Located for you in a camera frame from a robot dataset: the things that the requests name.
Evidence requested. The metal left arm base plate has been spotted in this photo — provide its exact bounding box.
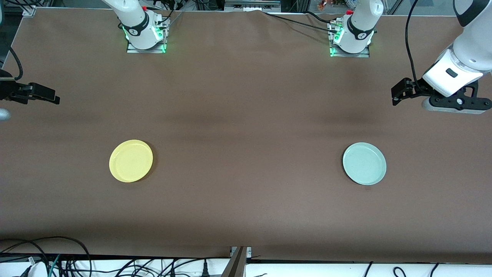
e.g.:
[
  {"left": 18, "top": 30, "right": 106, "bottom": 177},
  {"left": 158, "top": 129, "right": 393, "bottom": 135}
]
[{"left": 329, "top": 21, "right": 371, "bottom": 58}]

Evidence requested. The pale green plate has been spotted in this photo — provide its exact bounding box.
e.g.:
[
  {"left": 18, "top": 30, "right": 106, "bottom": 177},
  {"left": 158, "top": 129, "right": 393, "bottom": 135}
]
[{"left": 342, "top": 142, "right": 387, "bottom": 186}]

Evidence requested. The green cable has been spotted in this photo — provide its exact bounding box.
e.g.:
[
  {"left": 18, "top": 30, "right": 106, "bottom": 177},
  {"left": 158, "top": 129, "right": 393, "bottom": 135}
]
[{"left": 48, "top": 254, "right": 61, "bottom": 277}]

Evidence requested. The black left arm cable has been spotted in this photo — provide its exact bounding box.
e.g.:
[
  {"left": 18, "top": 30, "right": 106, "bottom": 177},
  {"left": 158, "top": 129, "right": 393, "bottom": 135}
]
[{"left": 404, "top": 0, "right": 424, "bottom": 90}]

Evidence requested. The brown table cover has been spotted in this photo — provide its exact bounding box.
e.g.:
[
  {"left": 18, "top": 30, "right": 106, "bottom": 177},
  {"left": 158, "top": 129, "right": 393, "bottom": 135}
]
[{"left": 0, "top": 8, "right": 492, "bottom": 264}]

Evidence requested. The colourful toy figure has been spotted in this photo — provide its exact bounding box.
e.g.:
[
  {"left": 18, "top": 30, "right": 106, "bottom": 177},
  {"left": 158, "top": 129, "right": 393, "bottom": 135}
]
[{"left": 317, "top": 0, "right": 346, "bottom": 10}]

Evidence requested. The yellow plate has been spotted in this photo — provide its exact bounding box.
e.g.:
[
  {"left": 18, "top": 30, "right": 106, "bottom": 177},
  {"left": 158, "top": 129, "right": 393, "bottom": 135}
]
[{"left": 109, "top": 139, "right": 154, "bottom": 183}]

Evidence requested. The long black table cable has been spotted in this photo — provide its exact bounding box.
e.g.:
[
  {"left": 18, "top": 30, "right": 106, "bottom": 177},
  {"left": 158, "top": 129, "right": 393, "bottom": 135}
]
[{"left": 263, "top": 12, "right": 341, "bottom": 33}]

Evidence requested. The black left camera mount bracket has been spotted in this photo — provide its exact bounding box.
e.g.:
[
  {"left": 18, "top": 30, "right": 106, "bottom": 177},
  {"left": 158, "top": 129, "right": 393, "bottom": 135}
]
[{"left": 428, "top": 82, "right": 492, "bottom": 112}]

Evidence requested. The black looping floor cable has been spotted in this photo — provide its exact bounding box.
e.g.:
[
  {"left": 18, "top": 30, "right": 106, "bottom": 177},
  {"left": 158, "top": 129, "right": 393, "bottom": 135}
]
[
  {"left": 0, "top": 239, "right": 50, "bottom": 277},
  {"left": 0, "top": 236, "right": 92, "bottom": 277}
]

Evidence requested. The grey metal post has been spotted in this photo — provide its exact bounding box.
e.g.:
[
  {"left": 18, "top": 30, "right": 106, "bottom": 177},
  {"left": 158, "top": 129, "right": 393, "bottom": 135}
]
[{"left": 221, "top": 246, "right": 252, "bottom": 277}]

